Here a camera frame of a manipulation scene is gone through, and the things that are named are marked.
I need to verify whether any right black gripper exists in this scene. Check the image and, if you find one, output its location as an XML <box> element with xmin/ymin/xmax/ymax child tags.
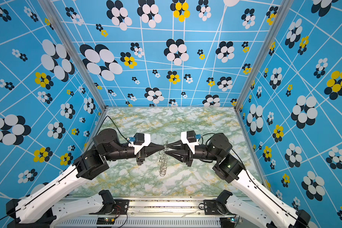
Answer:
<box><xmin>168</xmin><ymin>139</ymin><xmax>222</xmax><ymax>168</ymax></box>

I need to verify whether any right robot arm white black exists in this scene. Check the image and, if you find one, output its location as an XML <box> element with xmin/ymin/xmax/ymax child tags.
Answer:
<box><xmin>166</xmin><ymin>131</ymin><xmax>312</xmax><ymax>228</ymax></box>

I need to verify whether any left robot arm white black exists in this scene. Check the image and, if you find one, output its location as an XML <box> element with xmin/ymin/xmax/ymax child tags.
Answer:
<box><xmin>6</xmin><ymin>128</ymin><xmax>164</xmax><ymax>228</ymax></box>

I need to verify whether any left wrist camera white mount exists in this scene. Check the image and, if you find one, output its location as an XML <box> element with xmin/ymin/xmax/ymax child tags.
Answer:
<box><xmin>128</xmin><ymin>133</ymin><xmax>151</xmax><ymax>155</ymax></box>

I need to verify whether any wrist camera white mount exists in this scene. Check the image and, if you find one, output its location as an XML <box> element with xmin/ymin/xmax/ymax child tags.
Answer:
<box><xmin>180</xmin><ymin>130</ymin><xmax>201</xmax><ymax>154</ymax></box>
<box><xmin>128</xmin><ymin>133</ymin><xmax>151</xmax><ymax>155</ymax></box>

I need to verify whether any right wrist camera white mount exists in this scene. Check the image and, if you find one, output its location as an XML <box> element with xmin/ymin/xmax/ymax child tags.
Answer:
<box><xmin>180</xmin><ymin>130</ymin><xmax>201</xmax><ymax>154</ymax></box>

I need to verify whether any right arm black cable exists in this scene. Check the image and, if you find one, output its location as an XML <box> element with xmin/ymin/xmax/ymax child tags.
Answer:
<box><xmin>200</xmin><ymin>133</ymin><xmax>311</xmax><ymax>228</ymax></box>

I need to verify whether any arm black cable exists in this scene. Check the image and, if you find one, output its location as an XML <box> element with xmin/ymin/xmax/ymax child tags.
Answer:
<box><xmin>200</xmin><ymin>133</ymin><xmax>311</xmax><ymax>228</ymax></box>
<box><xmin>0</xmin><ymin>115</ymin><xmax>130</xmax><ymax>228</ymax></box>

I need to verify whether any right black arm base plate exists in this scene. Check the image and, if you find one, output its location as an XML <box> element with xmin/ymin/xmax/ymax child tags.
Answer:
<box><xmin>202</xmin><ymin>199</ymin><xmax>236</xmax><ymax>217</ymax></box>

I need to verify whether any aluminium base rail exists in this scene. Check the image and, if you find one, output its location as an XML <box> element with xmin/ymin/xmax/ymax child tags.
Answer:
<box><xmin>50</xmin><ymin>199</ymin><xmax>255</xmax><ymax>228</ymax></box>

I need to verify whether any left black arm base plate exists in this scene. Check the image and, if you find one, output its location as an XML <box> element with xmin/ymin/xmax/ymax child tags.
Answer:
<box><xmin>99</xmin><ymin>199</ymin><xmax>130</xmax><ymax>216</ymax></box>

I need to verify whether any left rear aluminium post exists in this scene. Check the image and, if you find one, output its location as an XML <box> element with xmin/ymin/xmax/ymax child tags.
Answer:
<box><xmin>38</xmin><ymin>1</ymin><xmax>106</xmax><ymax>111</ymax></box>

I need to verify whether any aluminium post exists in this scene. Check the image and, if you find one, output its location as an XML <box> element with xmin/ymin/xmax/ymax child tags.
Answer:
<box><xmin>236</xmin><ymin>0</ymin><xmax>294</xmax><ymax>111</ymax></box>
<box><xmin>38</xmin><ymin>1</ymin><xmax>106</xmax><ymax>111</ymax></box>

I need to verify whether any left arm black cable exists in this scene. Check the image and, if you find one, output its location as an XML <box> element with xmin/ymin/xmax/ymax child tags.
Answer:
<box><xmin>0</xmin><ymin>115</ymin><xmax>130</xmax><ymax>228</ymax></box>

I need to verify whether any right rear aluminium post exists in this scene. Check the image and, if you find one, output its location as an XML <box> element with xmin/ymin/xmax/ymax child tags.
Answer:
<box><xmin>236</xmin><ymin>0</ymin><xmax>294</xmax><ymax>111</ymax></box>

